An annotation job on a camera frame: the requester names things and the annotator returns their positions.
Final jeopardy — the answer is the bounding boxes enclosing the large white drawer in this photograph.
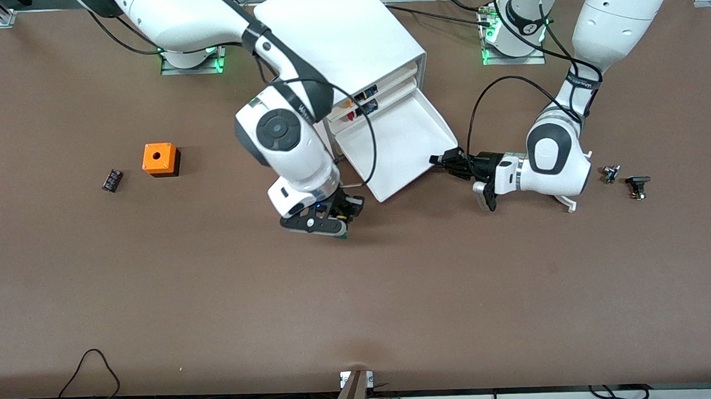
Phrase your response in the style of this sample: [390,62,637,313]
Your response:
[329,88,461,205]

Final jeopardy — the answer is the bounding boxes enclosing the red head push button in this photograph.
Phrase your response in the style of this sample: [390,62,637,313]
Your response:
[339,98,381,123]

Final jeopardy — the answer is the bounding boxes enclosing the orange head push button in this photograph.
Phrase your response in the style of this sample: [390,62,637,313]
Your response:
[340,84,380,109]

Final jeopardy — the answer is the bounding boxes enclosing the white drawer cabinet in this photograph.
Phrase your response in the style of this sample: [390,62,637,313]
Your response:
[253,0,433,168]

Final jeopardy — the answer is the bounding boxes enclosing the white curved plastic piece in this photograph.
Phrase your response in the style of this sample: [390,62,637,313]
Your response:
[549,149,596,214]

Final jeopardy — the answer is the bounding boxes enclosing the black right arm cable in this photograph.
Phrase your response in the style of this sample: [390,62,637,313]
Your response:
[77,0,381,202]

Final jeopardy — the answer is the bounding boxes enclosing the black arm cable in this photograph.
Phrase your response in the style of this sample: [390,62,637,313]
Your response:
[458,0,606,158]
[77,0,381,202]

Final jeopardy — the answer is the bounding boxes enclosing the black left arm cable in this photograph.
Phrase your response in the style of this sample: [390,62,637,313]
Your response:
[458,0,606,158]

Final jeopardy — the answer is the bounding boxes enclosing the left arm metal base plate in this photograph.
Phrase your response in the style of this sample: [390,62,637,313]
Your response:
[478,4,547,67]

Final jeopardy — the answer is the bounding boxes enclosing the orange button enclosure box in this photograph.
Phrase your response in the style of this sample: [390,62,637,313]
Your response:
[140,142,182,179]

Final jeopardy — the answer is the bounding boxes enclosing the small black switch component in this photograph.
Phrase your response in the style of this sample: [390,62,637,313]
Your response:
[625,174,653,202]

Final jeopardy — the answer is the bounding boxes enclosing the black cable behind cabinet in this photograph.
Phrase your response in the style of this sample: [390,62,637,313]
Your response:
[386,0,486,29]

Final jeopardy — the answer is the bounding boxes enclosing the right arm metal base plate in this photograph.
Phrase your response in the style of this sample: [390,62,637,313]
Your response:
[159,45,227,77]

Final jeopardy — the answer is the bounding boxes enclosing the camera mounting post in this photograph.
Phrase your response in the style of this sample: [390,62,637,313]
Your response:
[327,369,376,399]

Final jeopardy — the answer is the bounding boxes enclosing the thin black cable loop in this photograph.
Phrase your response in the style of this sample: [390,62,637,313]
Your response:
[56,347,122,399]

